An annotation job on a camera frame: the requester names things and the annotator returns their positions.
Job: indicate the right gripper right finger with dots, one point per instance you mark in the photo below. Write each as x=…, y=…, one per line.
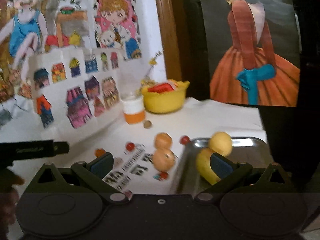
x=232, y=177

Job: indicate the red packet in bowl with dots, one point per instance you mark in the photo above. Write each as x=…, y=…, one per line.
x=161, y=88

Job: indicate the tan pear-shaped fruit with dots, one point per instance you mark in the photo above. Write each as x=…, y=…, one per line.
x=163, y=140

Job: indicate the cartoon boy drawing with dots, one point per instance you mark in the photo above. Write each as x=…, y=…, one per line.
x=30, y=28

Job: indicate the yellow plastic bowl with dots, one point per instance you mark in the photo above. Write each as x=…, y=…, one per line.
x=166, y=102

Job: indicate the red cherry tomato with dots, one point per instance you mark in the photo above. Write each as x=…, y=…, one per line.
x=163, y=176
x=184, y=140
x=130, y=146

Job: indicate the metal tray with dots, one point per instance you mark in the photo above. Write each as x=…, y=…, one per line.
x=187, y=179

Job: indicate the yellow mango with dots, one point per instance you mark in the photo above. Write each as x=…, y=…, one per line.
x=203, y=166

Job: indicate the white orange cup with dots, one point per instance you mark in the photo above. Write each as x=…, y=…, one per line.
x=131, y=99

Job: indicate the round yellow fruit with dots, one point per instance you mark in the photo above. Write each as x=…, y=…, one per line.
x=221, y=143

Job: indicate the orange dress girl poster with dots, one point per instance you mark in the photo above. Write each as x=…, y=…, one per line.
x=253, y=51

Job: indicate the pink cartoon girl drawing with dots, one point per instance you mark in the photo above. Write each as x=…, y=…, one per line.
x=116, y=27

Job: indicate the large tan orange fruit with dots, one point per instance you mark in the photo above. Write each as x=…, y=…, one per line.
x=163, y=159

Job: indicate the yellow flower twig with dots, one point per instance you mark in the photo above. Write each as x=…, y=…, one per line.
x=147, y=81

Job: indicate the brown wooden frame post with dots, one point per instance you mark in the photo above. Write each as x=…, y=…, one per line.
x=171, y=51

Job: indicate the small orange tangerine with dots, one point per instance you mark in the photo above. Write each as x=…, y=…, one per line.
x=99, y=152

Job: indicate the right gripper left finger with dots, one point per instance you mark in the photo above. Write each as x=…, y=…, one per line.
x=90, y=175

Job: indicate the small brown walnut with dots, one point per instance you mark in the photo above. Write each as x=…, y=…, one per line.
x=147, y=124

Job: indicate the colourful houses drawing sheet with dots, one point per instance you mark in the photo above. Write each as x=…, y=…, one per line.
x=75, y=91

